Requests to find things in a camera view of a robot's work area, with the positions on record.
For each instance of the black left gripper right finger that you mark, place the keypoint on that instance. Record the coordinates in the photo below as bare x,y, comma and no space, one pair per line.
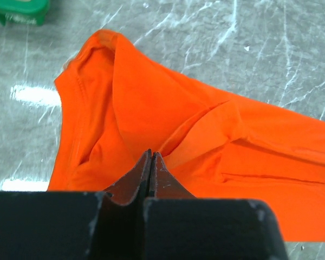
179,226

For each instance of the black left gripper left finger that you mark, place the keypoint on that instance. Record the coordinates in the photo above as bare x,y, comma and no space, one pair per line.
105,224

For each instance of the orange t-shirt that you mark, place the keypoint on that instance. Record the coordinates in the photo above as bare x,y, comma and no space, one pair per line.
117,103

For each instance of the green plastic tray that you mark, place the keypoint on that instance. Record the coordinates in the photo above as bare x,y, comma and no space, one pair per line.
31,12

